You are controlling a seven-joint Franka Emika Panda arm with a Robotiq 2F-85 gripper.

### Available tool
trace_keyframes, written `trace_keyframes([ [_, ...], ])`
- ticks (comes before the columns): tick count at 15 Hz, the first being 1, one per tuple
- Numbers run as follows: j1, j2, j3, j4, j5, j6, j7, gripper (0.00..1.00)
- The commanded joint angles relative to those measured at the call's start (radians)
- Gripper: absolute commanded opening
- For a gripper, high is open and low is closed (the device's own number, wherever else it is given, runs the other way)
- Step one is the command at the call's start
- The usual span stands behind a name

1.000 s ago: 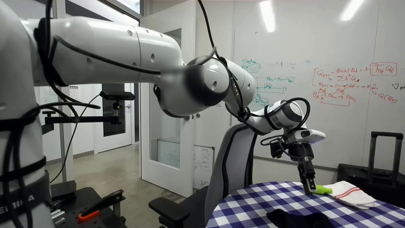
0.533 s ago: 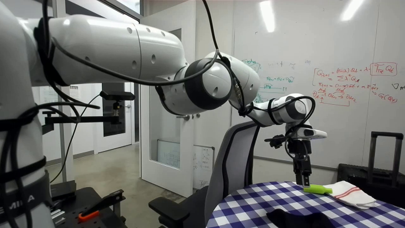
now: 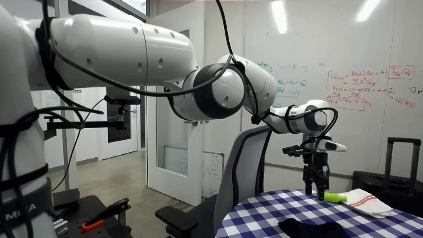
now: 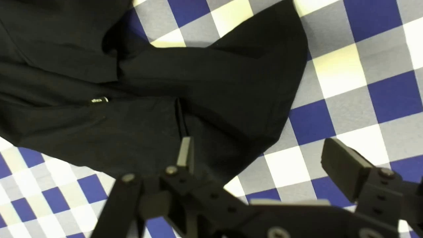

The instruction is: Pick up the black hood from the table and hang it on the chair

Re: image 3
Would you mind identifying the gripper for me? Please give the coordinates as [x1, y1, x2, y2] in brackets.
[302, 151, 331, 202]

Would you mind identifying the black hood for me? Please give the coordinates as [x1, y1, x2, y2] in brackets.
[278, 217, 351, 238]

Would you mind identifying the grey office chair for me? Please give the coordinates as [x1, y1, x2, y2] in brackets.
[155, 125, 275, 238]

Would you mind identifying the green marker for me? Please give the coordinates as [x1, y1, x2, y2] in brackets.
[324, 192, 348, 203]

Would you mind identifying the white towel with red stripes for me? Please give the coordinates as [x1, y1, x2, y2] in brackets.
[337, 188, 394, 219]

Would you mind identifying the blue white checkered tablecloth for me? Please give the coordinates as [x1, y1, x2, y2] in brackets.
[215, 189, 423, 238]

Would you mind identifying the black suitcase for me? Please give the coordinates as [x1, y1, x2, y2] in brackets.
[352, 137, 423, 217]

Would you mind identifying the small leaning whiteboard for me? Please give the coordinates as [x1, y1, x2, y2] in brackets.
[201, 151, 225, 199]

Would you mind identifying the white door with glass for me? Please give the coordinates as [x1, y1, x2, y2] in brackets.
[146, 13, 205, 207]

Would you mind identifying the orange black clamp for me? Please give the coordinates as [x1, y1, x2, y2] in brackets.
[81, 197, 131, 232]

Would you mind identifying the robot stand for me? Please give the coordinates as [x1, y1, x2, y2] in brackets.
[50, 188, 134, 238]

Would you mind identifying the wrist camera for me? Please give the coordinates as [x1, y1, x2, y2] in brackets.
[282, 145, 313, 157]

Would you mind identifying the white door with handle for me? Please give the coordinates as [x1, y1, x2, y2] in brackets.
[98, 86, 140, 161]

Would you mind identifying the camera on mount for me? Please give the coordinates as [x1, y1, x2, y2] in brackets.
[43, 94, 142, 140]

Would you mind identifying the black cable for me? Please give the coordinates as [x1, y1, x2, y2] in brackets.
[51, 98, 107, 193]

